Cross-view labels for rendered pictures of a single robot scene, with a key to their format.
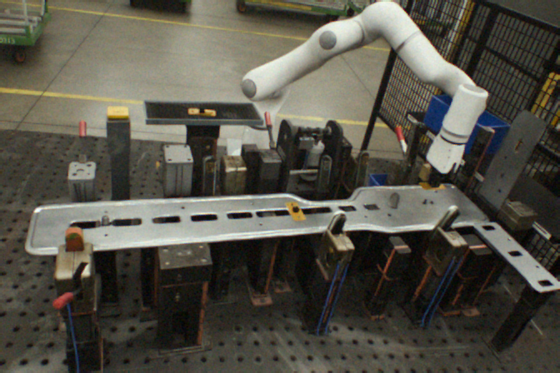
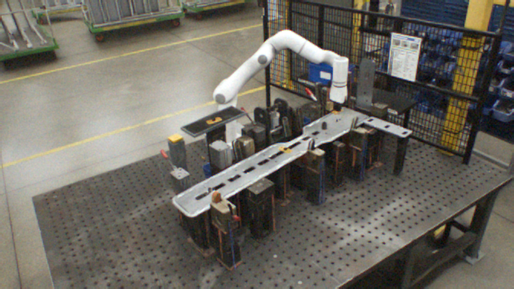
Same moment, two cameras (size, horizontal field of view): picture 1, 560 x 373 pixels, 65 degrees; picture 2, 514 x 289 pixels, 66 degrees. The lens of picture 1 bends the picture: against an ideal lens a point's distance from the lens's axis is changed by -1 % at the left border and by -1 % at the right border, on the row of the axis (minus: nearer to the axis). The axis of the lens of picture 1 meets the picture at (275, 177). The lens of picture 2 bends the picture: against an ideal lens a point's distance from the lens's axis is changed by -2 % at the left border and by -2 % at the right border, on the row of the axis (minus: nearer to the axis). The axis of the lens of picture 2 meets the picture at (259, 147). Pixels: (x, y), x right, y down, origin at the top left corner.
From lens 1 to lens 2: 108 cm
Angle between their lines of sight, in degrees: 15
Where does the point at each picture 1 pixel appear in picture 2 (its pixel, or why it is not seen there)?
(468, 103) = (342, 66)
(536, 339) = (411, 163)
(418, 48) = (309, 49)
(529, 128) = (369, 66)
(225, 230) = (263, 170)
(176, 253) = (256, 186)
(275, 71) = (232, 83)
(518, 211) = (379, 107)
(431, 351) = (371, 188)
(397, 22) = (294, 40)
